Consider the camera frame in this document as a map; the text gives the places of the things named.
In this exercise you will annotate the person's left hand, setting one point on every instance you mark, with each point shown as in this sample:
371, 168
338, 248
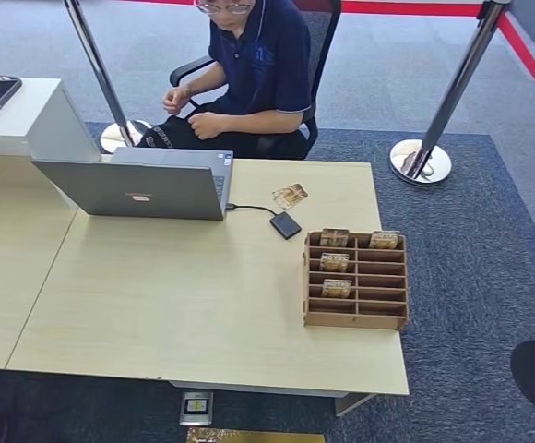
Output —
207, 125

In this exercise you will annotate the person's right hand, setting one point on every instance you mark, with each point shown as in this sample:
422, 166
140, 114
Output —
176, 99

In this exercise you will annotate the wooden card holder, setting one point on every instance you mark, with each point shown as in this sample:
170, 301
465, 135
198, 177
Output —
355, 318

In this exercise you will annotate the person's right forearm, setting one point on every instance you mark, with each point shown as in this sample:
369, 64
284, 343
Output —
207, 79

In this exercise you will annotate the person's left forearm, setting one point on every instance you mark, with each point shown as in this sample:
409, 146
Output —
262, 122

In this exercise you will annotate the person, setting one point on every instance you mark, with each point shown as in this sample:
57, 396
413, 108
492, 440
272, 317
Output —
267, 61

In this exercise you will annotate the gold printed card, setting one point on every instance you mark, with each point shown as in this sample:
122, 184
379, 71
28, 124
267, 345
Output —
290, 196

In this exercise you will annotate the gold hotel card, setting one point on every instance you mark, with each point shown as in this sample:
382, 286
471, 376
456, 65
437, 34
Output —
334, 263
336, 288
334, 238
384, 240

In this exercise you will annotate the grey laptop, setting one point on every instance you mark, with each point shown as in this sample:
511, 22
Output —
134, 186

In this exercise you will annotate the black external drive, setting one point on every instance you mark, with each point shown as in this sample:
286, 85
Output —
286, 225

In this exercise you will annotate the black mesh office chair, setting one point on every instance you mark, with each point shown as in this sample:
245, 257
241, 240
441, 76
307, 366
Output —
316, 43

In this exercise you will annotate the white cabinet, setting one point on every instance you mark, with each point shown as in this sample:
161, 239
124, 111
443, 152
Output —
42, 122

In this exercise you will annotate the metal floor socket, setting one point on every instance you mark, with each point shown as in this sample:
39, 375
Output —
195, 408

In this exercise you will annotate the red barrier belt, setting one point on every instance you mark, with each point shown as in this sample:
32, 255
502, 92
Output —
532, 63
410, 6

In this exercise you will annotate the gold floor plate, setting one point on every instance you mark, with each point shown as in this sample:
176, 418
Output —
249, 436

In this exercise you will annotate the wooden desk leg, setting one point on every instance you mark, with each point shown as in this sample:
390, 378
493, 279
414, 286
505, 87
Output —
350, 403

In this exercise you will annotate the dark blue rug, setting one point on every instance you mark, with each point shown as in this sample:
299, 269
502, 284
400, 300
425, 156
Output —
456, 202

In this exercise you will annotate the chrome stanchion post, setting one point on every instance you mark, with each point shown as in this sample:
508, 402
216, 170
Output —
97, 67
456, 85

